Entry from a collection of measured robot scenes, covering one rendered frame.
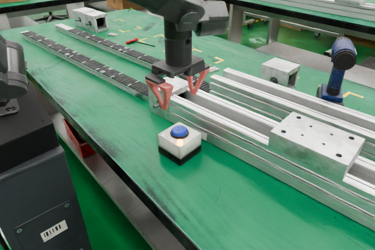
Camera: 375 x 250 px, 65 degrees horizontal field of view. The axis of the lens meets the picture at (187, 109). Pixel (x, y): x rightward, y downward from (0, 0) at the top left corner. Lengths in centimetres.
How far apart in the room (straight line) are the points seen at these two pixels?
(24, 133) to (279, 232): 61
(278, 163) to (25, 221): 67
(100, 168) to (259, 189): 106
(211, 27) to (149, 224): 94
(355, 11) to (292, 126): 167
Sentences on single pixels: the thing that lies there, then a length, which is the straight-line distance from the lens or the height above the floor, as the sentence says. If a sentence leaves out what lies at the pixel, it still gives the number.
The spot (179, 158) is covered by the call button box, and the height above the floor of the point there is 80.
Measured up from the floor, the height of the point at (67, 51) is 81.
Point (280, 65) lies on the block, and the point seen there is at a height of 87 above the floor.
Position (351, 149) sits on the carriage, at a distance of 67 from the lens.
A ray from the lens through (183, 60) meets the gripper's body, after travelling 61.
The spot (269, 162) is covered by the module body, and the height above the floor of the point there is 81.
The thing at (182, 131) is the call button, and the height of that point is 85.
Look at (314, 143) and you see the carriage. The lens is 65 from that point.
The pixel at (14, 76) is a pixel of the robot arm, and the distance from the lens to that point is 67.
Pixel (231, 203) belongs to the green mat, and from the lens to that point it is 66.
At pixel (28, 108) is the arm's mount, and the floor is 90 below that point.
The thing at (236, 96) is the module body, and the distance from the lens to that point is 93.
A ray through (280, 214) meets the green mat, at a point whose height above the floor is 78.
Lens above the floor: 128
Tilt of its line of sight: 32 degrees down
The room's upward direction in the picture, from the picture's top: straight up
